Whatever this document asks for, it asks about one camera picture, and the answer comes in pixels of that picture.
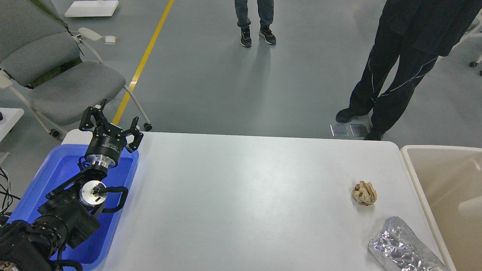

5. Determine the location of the person in grey jeans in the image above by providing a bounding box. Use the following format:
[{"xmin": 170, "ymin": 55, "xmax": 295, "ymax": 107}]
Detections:
[{"xmin": 234, "ymin": 0, "xmax": 277, "ymax": 48}]

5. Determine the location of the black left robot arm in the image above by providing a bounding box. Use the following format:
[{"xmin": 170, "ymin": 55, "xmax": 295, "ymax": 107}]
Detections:
[{"xmin": 0, "ymin": 101, "xmax": 143, "ymax": 271}]

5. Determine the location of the crumpled silver foil bag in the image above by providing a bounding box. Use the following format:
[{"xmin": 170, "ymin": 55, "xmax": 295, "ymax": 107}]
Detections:
[{"xmin": 368, "ymin": 216, "xmax": 449, "ymax": 271}]

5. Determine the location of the person in black clothes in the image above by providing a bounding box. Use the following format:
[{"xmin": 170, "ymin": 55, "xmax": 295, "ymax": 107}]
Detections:
[{"xmin": 336, "ymin": 0, "xmax": 482, "ymax": 141}]

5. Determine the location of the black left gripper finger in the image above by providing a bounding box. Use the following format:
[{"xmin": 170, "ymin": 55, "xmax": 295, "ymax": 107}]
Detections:
[
  {"xmin": 120, "ymin": 116, "xmax": 143, "ymax": 153},
  {"xmin": 79, "ymin": 99, "xmax": 111, "ymax": 133}
]

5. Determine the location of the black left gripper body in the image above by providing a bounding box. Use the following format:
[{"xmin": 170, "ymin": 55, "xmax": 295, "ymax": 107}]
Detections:
[{"xmin": 84, "ymin": 126, "xmax": 127, "ymax": 168}]

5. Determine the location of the white side table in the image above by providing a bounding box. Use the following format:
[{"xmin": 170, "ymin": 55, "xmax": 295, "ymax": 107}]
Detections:
[{"xmin": 0, "ymin": 108, "xmax": 24, "ymax": 141}]

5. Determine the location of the crumpled brown paper ball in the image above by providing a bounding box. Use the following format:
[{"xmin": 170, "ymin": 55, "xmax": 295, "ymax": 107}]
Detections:
[{"xmin": 351, "ymin": 181, "xmax": 378, "ymax": 206}]

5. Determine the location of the white paper cup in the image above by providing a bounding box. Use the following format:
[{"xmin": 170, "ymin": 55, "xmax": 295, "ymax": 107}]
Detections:
[{"xmin": 458, "ymin": 196, "xmax": 482, "ymax": 220}]

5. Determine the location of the grey folding chair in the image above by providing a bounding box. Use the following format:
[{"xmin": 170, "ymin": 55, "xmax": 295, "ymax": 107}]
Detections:
[{"xmin": 0, "ymin": 0, "xmax": 152, "ymax": 137}]

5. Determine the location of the metal floor plate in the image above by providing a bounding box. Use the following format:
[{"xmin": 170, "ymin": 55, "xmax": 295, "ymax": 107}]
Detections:
[
  {"xmin": 330, "ymin": 125, "xmax": 349, "ymax": 137},
  {"xmin": 349, "ymin": 124, "xmax": 368, "ymax": 137}
]

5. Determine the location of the black cables bundle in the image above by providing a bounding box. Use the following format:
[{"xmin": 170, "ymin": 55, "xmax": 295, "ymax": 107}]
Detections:
[{"xmin": 0, "ymin": 166, "xmax": 21, "ymax": 226}]

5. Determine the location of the beige plastic bin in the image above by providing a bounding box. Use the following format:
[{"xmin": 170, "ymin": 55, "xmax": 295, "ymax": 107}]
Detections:
[{"xmin": 401, "ymin": 145, "xmax": 482, "ymax": 271}]

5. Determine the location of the white flat board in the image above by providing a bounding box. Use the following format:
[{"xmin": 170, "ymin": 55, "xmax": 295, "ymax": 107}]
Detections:
[{"xmin": 64, "ymin": 0, "xmax": 119, "ymax": 17}]

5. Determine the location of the white chair with wheels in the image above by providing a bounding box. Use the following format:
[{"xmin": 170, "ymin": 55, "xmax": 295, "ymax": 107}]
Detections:
[{"xmin": 463, "ymin": 12, "xmax": 482, "ymax": 76}]

